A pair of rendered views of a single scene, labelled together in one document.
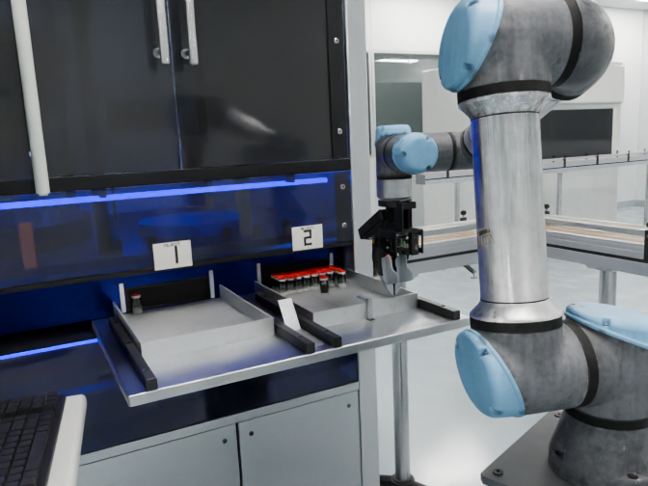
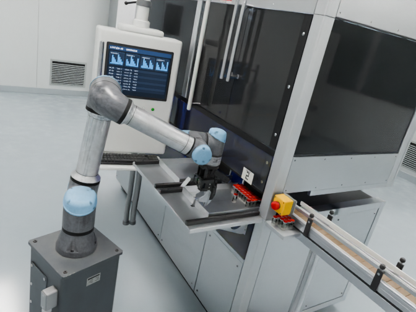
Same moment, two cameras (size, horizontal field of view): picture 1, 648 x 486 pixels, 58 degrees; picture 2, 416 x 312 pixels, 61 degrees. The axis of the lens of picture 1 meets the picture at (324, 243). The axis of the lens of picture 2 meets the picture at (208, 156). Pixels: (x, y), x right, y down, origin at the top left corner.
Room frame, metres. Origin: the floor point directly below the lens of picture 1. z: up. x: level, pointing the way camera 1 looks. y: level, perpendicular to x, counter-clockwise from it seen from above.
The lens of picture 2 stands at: (1.03, -1.57, 1.69)
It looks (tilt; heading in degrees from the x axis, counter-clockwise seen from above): 20 degrees down; 83
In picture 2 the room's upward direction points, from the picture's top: 12 degrees clockwise
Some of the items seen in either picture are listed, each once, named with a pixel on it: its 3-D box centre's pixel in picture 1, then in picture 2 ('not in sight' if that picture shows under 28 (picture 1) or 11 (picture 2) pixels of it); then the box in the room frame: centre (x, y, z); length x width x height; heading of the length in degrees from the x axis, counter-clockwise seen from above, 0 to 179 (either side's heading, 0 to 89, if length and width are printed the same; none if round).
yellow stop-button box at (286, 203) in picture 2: not in sight; (283, 204); (1.60, -0.17, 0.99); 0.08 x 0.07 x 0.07; 27
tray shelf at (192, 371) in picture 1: (274, 322); (198, 188); (1.24, 0.12, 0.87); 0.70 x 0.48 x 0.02; 117
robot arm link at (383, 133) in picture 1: (393, 151); (215, 142); (1.24, -0.15, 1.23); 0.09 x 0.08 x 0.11; 11
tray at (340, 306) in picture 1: (331, 293); (224, 199); (1.36, -0.01, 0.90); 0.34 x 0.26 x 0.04; 27
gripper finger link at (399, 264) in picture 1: (403, 275); (204, 199); (1.24, -0.17, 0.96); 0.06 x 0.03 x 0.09; 27
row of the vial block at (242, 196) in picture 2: (310, 282); (242, 195); (1.46, 0.04, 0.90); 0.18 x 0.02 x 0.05; 117
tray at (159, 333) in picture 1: (187, 316); (195, 169); (1.22, 0.30, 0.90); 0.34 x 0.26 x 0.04; 27
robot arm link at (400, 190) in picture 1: (395, 189); (212, 159); (1.24, -0.16, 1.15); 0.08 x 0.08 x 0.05
